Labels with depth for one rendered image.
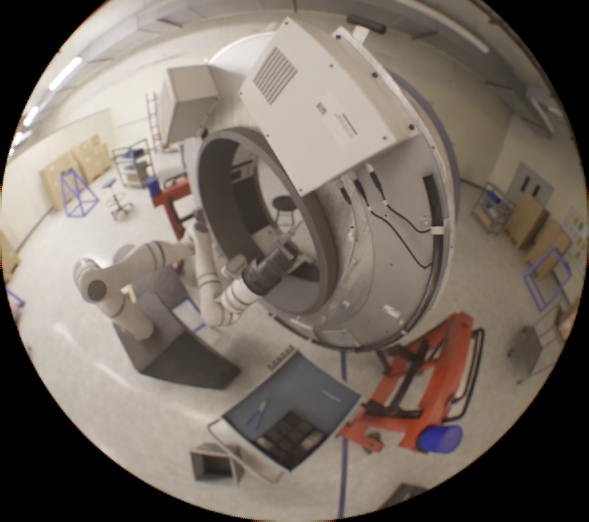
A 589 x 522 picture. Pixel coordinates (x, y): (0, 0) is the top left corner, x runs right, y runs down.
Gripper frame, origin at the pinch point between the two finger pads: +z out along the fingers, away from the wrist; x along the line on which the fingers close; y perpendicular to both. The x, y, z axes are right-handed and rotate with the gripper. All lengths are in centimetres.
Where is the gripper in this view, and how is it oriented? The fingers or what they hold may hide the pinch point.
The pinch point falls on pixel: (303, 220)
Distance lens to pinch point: 37.7
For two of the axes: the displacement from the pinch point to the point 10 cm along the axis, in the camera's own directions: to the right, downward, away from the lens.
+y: 7.0, 7.1, 0.3
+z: 6.9, -6.8, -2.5
